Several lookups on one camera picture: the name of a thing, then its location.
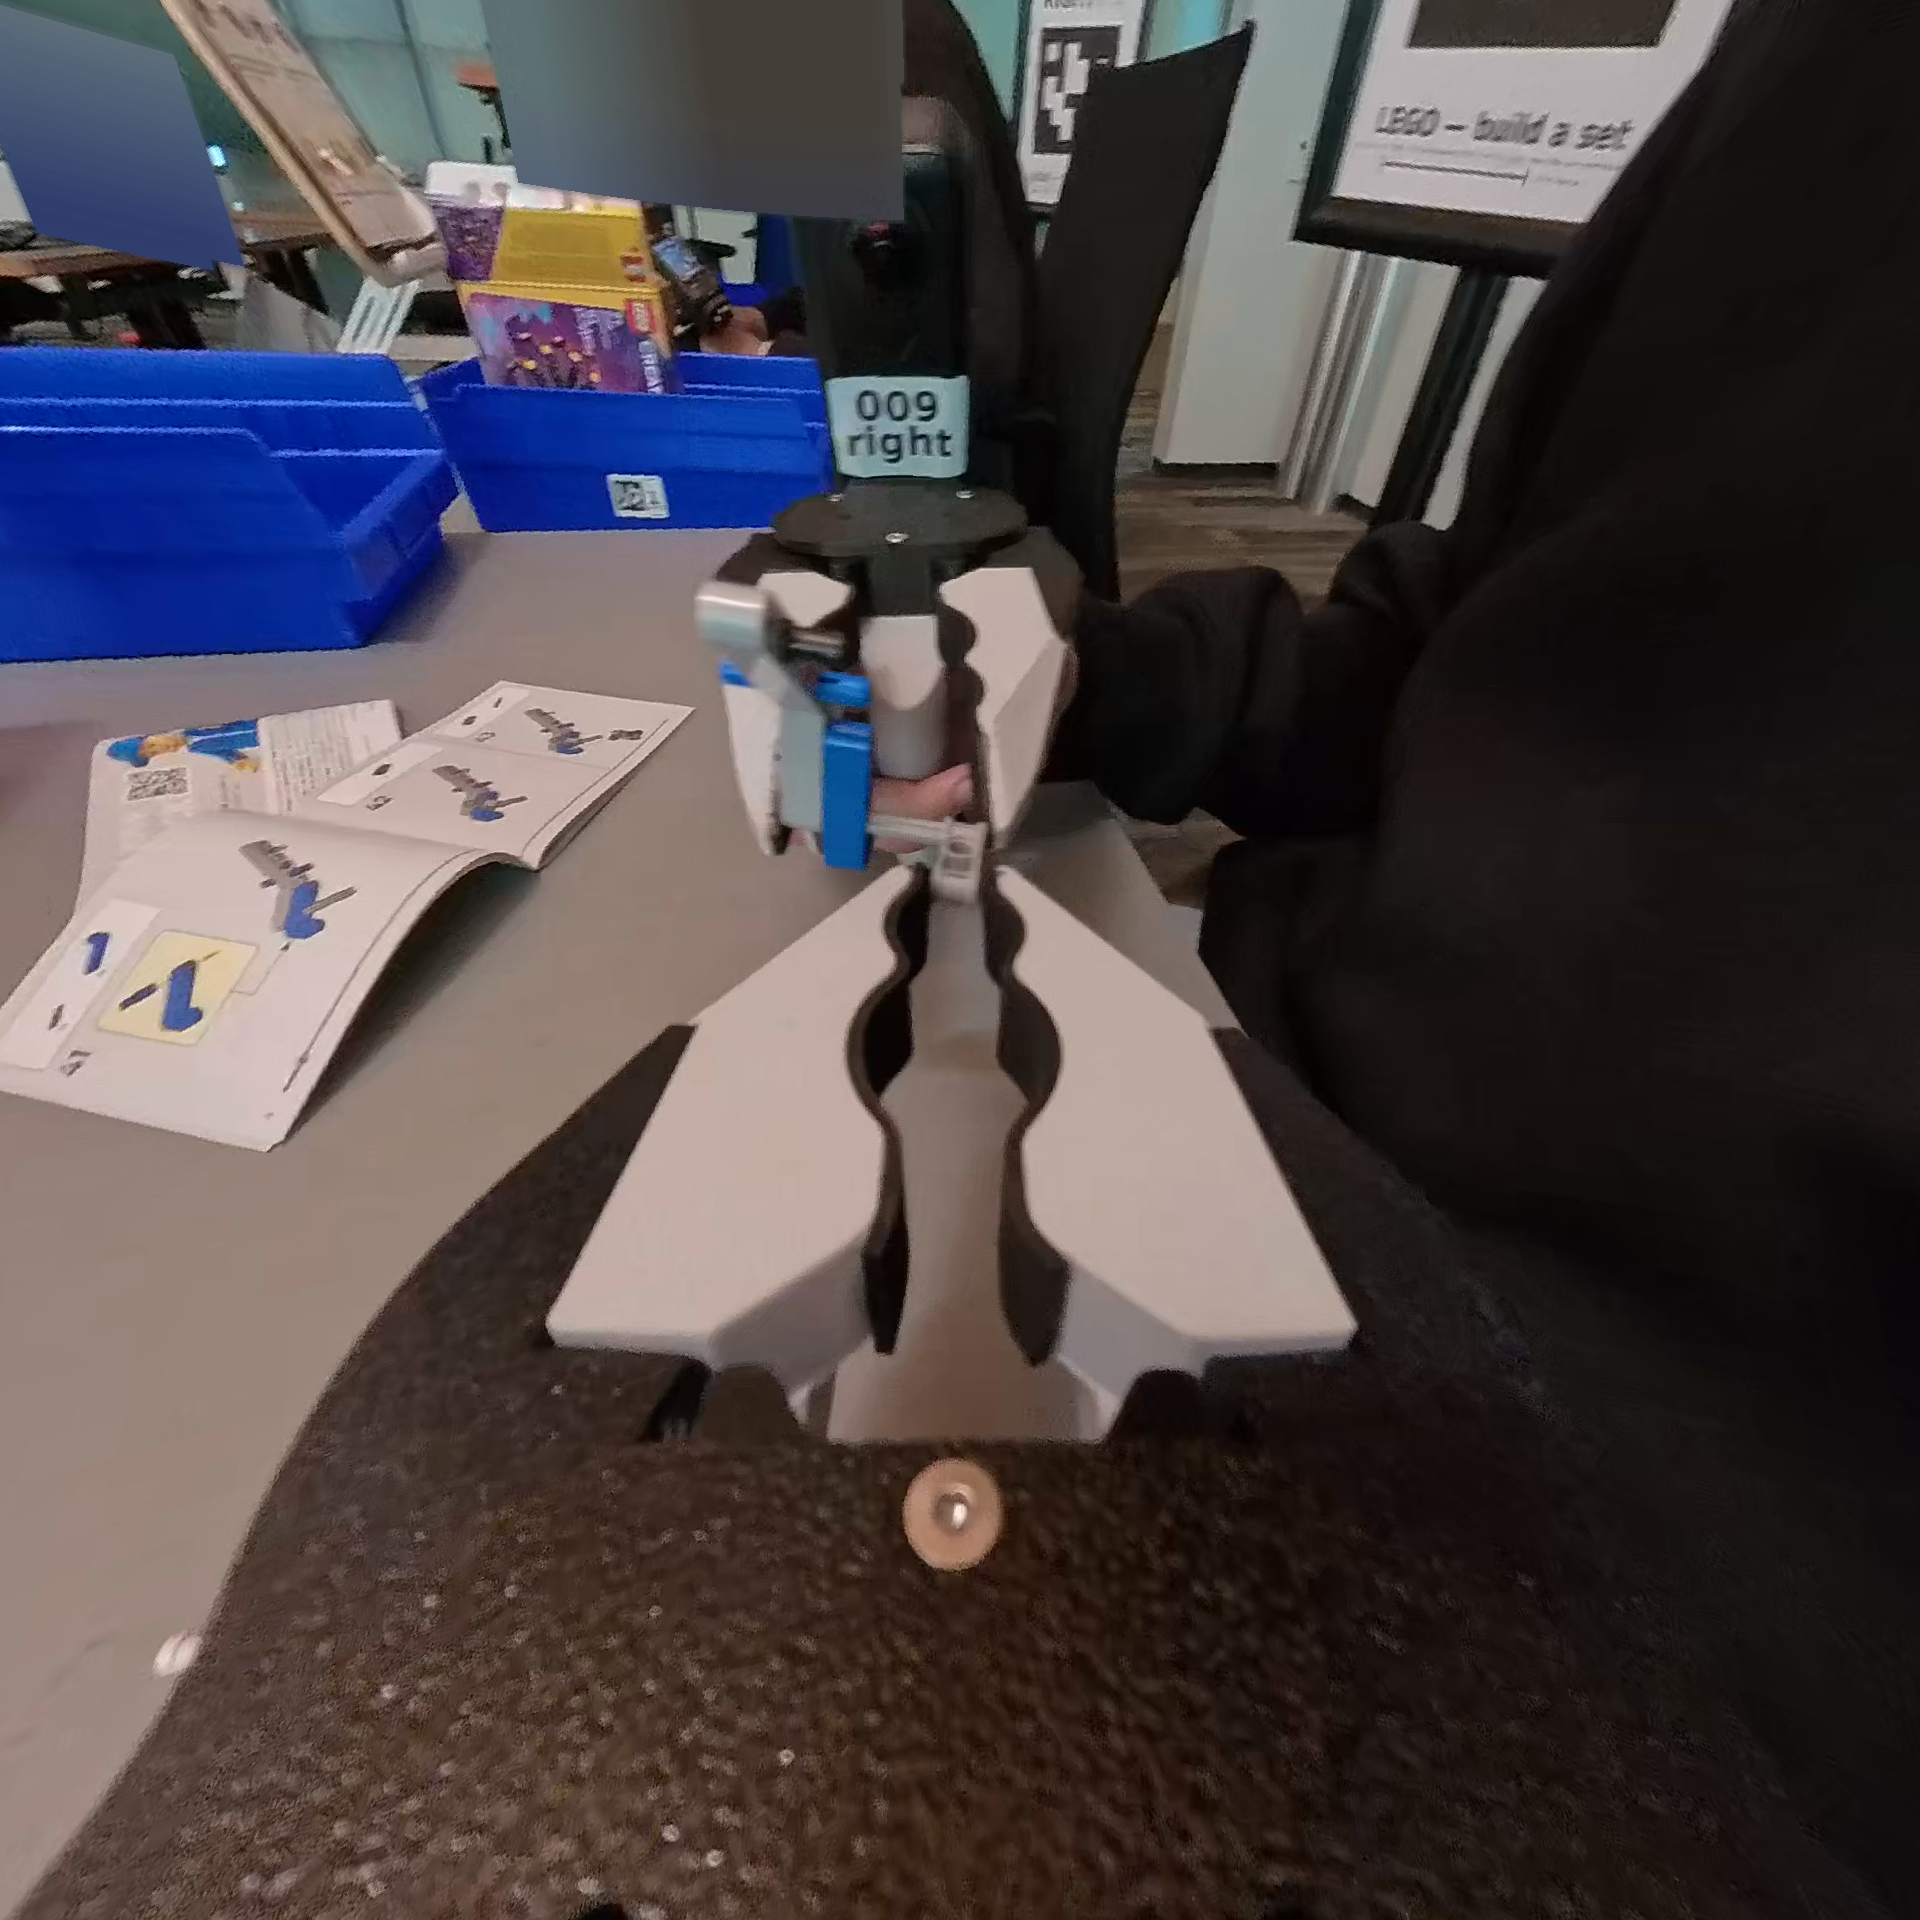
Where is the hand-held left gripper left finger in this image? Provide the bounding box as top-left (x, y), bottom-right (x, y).
top-left (545, 863), bottom-right (940, 1397)

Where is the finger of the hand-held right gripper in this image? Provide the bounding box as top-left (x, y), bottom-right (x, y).
top-left (724, 570), bottom-right (971, 861)
top-left (940, 564), bottom-right (1084, 843)

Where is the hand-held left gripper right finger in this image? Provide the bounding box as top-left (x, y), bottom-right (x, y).
top-left (981, 863), bottom-right (1363, 1401)

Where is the grey blue lego subassembly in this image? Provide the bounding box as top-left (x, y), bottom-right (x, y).
top-left (696, 584), bottom-right (995, 905)

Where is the person's right forearm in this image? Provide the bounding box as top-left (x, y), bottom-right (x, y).
top-left (1050, 517), bottom-right (1504, 841)

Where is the yellow purple lego box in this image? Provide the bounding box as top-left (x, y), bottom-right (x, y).
top-left (485, 198), bottom-right (671, 301)

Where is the lego instruction booklet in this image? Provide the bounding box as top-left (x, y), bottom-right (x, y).
top-left (0, 684), bottom-right (700, 1153)

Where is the blue plastic bin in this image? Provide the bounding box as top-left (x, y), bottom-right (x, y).
top-left (421, 350), bottom-right (838, 537)
top-left (0, 345), bottom-right (463, 662)

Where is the black chair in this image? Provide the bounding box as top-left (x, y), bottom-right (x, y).
top-left (1035, 26), bottom-right (1256, 603)

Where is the framed marker sign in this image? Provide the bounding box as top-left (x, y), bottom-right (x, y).
top-left (1018, 0), bottom-right (1151, 208)

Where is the person in black sleeve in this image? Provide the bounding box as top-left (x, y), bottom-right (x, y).
top-left (1199, 0), bottom-right (1920, 1920)

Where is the framed white text sign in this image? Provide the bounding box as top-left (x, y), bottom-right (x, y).
top-left (1292, 0), bottom-right (1744, 277)

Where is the leaning printed board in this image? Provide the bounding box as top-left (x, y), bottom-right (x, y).
top-left (160, 0), bottom-right (445, 287)

